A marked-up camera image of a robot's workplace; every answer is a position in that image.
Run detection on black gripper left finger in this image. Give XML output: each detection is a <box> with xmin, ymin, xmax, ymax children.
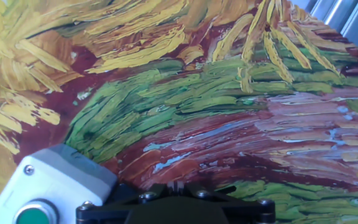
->
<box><xmin>75</xmin><ymin>180</ymin><xmax>177</xmax><ymax>224</ymax></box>

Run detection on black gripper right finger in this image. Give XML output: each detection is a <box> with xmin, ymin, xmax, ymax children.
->
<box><xmin>175</xmin><ymin>180</ymin><xmax>276</xmax><ymax>224</ymax></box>

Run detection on green push button box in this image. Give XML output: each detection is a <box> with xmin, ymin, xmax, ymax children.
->
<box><xmin>0</xmin><ymin>143</ymin><xmax>119</xmax><ymax>224</ymax></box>

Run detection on painted wheatfield print cloth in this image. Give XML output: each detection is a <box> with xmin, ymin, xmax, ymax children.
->
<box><xmin>0</xmin><ymin>0</ymin><xmax>358</xmax><ymax>224</ymax></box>

